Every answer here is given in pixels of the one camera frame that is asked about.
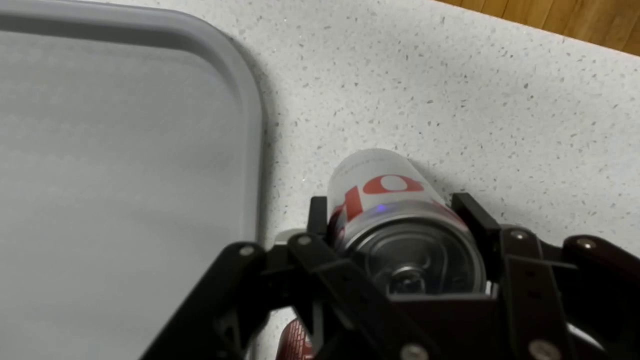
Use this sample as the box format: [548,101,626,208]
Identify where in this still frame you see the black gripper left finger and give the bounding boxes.
[140,197,441,360]

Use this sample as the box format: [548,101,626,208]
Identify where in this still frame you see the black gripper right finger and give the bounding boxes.
[387,195,640,360]

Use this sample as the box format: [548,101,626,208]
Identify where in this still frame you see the silver soda can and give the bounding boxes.
[327,148,486,299]

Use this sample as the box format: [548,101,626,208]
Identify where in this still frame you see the grey plastic tray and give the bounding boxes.
[0,0,265,360]

